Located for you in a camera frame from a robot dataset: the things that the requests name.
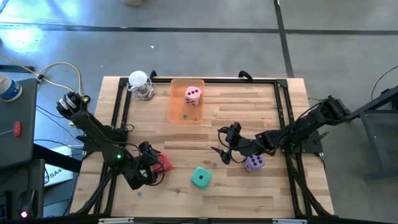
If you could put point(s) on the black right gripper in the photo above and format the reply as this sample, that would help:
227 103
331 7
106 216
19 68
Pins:
242 146

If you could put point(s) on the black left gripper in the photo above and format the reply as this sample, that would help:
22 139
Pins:
143 172

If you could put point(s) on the large red foam die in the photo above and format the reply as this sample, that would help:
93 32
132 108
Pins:
164 163

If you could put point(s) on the large teal foam die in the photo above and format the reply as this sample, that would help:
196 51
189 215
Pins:
201 178

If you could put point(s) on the large purple foam die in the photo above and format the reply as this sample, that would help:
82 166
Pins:
255 163

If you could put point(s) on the large pink foam die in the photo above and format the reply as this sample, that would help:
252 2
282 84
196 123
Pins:
192 96

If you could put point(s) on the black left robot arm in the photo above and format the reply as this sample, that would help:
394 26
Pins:
93 130

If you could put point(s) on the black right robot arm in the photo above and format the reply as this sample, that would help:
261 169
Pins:
298 127

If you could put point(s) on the orange translucent plastic bin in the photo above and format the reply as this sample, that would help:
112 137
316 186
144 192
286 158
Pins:
177 105

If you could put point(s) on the clear cup with white lid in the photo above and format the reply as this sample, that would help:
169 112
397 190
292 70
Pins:
138 77

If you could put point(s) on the white printed box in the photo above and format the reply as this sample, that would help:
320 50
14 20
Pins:
59 175

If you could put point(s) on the black computer mouse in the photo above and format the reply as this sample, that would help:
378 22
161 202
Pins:
27 202

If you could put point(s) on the small red object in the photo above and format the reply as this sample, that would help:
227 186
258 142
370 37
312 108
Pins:
17 129

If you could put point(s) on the black desk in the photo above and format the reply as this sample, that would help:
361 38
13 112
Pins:
9 180

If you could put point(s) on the dark grey side desk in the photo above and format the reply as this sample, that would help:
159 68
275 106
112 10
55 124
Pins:
18 105

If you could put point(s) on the grey metal stand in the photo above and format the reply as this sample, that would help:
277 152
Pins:
373 103

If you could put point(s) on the plastic bottle with blue label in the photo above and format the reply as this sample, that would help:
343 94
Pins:
11 90

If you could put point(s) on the black floor bar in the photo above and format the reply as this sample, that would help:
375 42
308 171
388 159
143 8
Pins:
15 68

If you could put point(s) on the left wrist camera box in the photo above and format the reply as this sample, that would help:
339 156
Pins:
145 147

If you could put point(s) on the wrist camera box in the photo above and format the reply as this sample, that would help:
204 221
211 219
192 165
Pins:
145 147
236 127

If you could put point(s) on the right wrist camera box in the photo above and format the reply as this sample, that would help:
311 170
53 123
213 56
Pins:
236 127

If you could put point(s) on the white frame bracket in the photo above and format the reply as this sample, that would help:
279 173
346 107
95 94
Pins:
115 221
289 221

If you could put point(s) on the black aluminium table frame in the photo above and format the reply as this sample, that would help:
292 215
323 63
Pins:
248 81

